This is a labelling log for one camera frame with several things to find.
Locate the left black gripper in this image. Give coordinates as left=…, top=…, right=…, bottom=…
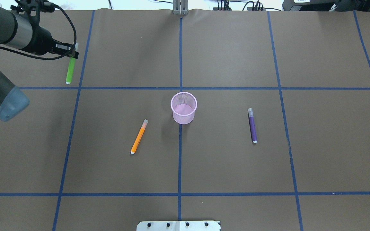
left=34, top=26, right=79, bottom=59

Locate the purple marker pen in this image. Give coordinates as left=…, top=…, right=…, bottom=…
left=248, top=108, right=258, bottom=143

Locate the orange highlighter pen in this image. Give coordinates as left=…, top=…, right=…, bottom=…
left=130, top=119, right=149, bottom=155

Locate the black cardboard box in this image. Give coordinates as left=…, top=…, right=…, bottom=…
left=282, top=0, right=336, bottom=12

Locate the green highlighter pen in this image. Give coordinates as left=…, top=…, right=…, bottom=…
left=66, top=57, right=77, bottom=85

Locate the aluminium frame post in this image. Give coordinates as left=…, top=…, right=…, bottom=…
left=172, top=0, right=189, bottom=16

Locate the pink mesh pen holder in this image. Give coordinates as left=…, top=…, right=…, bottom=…
left=170, top=92, right=198, bottom=125

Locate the white camera stand pedestal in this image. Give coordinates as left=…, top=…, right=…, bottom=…
left=136, top=220, right=221, bottom=231

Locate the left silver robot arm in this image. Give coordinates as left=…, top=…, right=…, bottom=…
left=0, top=0, right=79, bottom=122

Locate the left black camera cable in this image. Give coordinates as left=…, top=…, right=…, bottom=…
left=0, top=3, right=77, bottom=61

